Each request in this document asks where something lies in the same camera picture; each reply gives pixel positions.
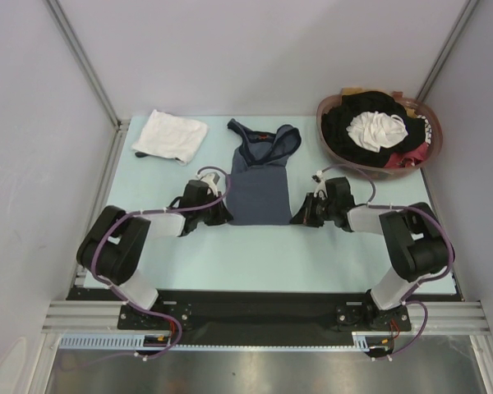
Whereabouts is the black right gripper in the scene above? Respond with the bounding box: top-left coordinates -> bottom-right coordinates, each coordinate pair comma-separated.
290,192 -> 337,227

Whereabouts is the white graphic tank top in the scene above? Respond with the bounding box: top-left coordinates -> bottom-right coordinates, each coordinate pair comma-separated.
131,110 -> 209,165

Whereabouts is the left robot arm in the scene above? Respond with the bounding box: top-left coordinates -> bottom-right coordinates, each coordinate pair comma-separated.
76,172 -> 233,328

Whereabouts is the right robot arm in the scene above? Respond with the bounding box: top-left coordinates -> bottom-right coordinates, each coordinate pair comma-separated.
290,171 -> 455,329

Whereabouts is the light blue table mat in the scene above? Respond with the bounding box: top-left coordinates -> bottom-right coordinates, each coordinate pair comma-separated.
107,115 -> 430,293

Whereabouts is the pink plastic laundry basket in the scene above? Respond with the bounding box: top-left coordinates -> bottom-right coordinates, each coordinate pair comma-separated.
316,88 -> 443,180

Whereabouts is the black garment pile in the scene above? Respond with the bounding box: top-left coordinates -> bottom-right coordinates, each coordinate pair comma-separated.
320,91 -> 425,168

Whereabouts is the red garment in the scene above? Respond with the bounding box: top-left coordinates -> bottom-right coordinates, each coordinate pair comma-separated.
385,142 -> 430,168

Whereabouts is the mustard yellow garment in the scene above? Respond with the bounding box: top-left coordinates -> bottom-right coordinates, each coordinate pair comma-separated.
341,87 -> 364,96

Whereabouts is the black white striped garment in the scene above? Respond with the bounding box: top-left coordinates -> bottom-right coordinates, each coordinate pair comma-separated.
419,116 -> 432,145

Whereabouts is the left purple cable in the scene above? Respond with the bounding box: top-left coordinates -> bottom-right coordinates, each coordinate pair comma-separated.
90,166 -> 232,362

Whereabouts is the purple cable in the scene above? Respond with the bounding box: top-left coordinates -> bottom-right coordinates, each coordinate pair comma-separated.
90,166 -> 232,362
314,163 -> 456,361

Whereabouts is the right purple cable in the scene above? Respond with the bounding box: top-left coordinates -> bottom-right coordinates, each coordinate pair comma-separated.
314,163 -> 456,361

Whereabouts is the white strappy garment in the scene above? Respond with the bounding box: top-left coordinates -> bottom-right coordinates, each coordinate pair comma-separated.
346,112 -> 408,153

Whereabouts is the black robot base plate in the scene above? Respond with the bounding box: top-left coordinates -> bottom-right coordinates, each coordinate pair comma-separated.
67,287 -> 463,350

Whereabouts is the white cable duct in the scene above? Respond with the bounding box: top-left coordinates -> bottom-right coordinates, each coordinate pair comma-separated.
58,332 -> 393,352

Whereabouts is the aluminium frame rail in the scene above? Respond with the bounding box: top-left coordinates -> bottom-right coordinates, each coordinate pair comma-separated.
42,119 -> 131,335

